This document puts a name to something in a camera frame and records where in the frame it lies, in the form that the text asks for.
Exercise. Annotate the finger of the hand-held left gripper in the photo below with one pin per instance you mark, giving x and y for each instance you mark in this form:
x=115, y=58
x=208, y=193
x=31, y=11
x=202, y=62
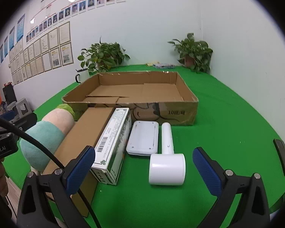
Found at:
x=26, y=121

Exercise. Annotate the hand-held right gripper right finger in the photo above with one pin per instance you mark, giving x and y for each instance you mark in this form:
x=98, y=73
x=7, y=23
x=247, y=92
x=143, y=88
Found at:
x=206, y=171

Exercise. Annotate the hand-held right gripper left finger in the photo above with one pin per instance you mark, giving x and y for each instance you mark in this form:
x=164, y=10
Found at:
x=80, y=168

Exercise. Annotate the teal and pink plush toy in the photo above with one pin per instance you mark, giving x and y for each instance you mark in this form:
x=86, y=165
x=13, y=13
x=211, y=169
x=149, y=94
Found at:
x=45, y=137

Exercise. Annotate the white handheld fan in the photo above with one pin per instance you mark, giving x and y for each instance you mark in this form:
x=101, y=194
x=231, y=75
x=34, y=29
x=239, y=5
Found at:
x=166, y=168

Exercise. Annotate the white printed barcode box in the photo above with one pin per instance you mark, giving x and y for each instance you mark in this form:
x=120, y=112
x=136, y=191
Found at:
x=111, y=142

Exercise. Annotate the long brown cardboard box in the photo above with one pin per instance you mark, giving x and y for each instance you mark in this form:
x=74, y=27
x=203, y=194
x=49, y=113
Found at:
x=85, y=128

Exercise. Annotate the white rectangular device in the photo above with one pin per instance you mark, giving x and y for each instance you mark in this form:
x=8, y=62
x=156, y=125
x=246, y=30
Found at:
x=142, y=137

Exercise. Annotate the large cardboard box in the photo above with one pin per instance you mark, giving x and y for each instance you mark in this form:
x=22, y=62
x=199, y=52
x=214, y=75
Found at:
x=137, y=92

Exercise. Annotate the grey plastic stool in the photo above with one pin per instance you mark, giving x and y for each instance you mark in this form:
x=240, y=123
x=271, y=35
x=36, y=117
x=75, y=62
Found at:
x=22, y=105

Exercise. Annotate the black remote control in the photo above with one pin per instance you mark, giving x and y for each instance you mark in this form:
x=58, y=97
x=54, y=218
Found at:
x=282, y=156

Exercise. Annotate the bushy potted plant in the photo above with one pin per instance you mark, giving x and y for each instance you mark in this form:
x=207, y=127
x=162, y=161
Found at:
x=102, y=54

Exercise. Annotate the blue patterned packet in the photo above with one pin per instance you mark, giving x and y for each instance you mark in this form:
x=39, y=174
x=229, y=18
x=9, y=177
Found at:
x=163, y=65

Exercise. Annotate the potted plant in brown pot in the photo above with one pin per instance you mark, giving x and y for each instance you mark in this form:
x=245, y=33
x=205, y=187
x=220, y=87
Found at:
x=192, y=49

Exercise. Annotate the row of portrait photos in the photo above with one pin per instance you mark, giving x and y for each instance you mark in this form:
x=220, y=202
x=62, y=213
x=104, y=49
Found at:
x=80, y=6

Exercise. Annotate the wall of framed certificates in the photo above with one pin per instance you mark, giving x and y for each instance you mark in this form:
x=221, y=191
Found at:
x=45, y=49

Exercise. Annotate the row of blue wall posters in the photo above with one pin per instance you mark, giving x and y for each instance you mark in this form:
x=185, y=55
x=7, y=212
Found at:
x=20, y=27

